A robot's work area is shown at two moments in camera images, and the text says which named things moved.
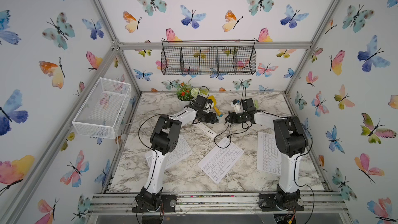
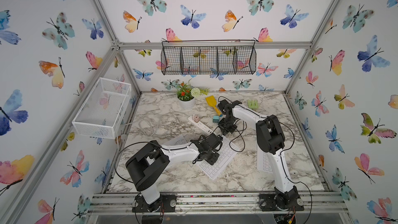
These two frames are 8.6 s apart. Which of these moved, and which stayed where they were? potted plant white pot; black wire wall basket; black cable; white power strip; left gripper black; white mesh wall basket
Moved: left gripper black; black cable
Stayed: black wire wall basket; potted plant white pot; white mesh wall basket; white power strip
